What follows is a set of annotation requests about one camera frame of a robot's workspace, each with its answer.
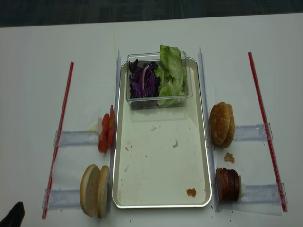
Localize clear patty pusher track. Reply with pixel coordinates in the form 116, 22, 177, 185
238, 183, 288, 205

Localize sesame bun top front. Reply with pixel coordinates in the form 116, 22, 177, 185
209, 102, 230, 145

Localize right red rod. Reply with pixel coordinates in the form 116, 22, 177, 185
248, 52, 288, 212

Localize right long clear rail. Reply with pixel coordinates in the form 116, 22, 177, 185
198, 47, 222, 212

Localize white patty pusher block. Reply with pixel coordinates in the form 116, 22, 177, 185
237, 175, 245, 202

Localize white bun slice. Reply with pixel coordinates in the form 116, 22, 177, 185
97, 166, 109, 219
80, 164, 100, 217

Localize left red rod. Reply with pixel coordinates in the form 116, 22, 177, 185
42, 62, 74, 220

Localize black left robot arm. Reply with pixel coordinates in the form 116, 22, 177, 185
0, 201, 25, 227

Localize clear tomato pusher track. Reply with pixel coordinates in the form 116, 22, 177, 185
53, 131, 99, 147

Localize green lettuce leaves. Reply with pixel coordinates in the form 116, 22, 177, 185
155, 45, 185, 106

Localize white tomato pusher block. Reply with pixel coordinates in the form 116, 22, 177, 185
96, 117, 103, 134

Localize sesame bun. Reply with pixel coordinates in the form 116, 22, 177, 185
222, 104, 235, 148
209, 102, 230, 145

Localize orange crumb on tray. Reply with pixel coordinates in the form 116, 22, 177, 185
186, 188, 196, 197

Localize red rod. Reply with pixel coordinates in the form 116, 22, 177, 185
248, 52, 288, 212
42, 62, 74, 220

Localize clear sesame bun pusher track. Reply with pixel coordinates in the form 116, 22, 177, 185
233, 123, 273, 141

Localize purple cabbage leaves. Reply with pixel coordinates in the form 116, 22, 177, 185
129, 59, 161, 99

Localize clear plastic salad container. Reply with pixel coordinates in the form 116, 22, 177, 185
126, 50, 192, 110

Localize clear bun slice pusher track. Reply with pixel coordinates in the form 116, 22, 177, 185
42, 190, 81, 209

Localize bun crumb on table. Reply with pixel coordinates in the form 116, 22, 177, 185
224, 152, 235, 163

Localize red tomato slices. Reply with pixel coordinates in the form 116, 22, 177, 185
98, 105, 115, 153

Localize sesame bun top rear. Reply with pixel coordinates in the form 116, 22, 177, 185
222, 104, 235, 148

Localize white rectangular metal tray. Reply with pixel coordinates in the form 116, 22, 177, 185
112, 58, 212, 209

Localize brown meat patties stack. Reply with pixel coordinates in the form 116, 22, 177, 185
215, 168, 240, 202

